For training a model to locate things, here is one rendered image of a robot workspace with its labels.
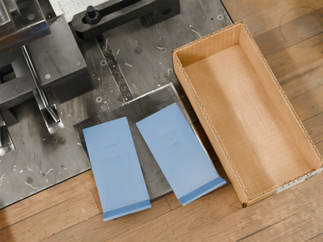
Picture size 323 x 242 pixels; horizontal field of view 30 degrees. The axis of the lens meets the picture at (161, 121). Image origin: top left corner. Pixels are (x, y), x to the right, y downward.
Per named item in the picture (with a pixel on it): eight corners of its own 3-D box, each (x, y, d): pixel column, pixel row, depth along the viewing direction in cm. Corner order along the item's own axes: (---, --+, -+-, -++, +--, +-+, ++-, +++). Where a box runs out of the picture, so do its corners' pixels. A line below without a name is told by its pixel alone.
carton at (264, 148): (243, 210, 90) (246, 198, 83) (173, 72, 98) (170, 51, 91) (319, 174, 91) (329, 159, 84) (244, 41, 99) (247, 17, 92)
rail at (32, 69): (49, 112, 90) (44, 106, 87) (19, 41, 94) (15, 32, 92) (52, 110, 90) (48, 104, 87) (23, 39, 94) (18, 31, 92)
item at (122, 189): (106, 224, 88) (103, 221, 85) (82, 130, 93) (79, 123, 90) (153, 211, 88) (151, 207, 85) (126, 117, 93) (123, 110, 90)
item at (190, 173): (184, 210, 88) (183, 206, 85) (135, 124, 93) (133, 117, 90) (226, 187, 88) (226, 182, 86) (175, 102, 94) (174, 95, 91)
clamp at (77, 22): (85, 55, 100) (73, 26, 90) (78, 39, 101) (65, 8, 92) (167, 20, 101) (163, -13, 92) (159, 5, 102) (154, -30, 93)
